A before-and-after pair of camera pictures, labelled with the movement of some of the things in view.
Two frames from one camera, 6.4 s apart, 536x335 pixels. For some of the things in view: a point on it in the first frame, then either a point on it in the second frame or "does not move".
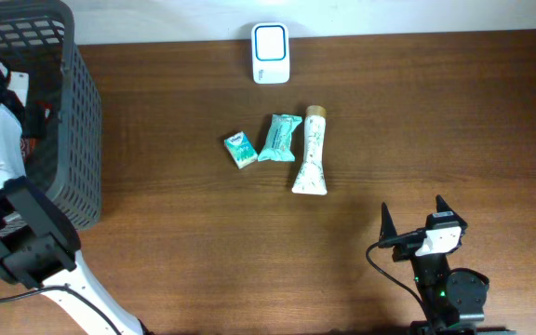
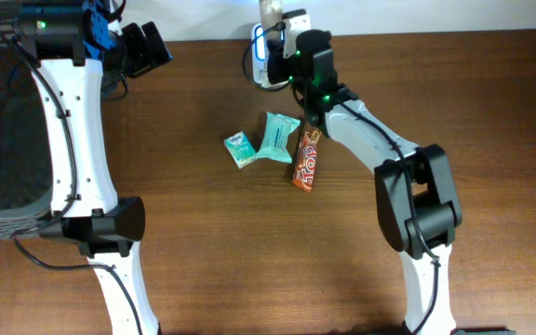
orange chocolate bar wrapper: (29, 148) -> (305, 170)
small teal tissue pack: (240, 149) does not move
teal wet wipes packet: (278, 146) does not move
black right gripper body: (408, 239) -> (308, 100)
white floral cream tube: (311, 179) -> (271, 15)
